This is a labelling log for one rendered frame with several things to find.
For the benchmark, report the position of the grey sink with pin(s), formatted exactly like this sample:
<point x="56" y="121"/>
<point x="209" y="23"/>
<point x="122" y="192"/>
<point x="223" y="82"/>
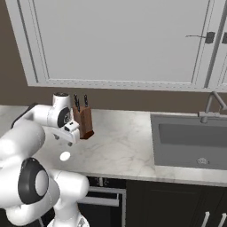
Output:
<point x="189" y="142"/>

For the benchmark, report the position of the grey tap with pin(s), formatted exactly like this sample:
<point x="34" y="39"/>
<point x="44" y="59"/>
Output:
<point x="208" y="108"/>

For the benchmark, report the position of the black dishwasher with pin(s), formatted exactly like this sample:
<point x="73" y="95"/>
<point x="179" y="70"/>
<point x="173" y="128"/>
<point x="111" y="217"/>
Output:
<point x="102" y="212"/>

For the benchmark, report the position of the dark lower cupboard door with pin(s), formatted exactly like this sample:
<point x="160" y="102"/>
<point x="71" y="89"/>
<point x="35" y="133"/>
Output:
<point x="221" y="204"/>
<point x="165" y="207"/>

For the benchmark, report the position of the brown wooden knife block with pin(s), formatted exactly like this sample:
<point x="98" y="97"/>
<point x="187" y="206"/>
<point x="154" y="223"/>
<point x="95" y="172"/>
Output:
<point x="85" y="122"/>

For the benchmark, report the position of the white egg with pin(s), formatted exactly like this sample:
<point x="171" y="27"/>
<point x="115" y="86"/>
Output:
<point x="65" y="156"/>

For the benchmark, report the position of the narrow white upper cupboard door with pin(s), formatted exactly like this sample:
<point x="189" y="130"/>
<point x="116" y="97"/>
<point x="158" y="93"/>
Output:
<point x="221" y="65"/>

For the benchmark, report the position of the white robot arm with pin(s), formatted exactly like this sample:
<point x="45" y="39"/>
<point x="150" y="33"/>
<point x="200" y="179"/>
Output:
<point x="20" y="142"/>

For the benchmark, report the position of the wide white upper cupboard door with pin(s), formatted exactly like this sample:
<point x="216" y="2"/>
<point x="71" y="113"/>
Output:
<point x="118" y="38"/>

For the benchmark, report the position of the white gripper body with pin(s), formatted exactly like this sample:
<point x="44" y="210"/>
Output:
<point x="69" y="136"/>

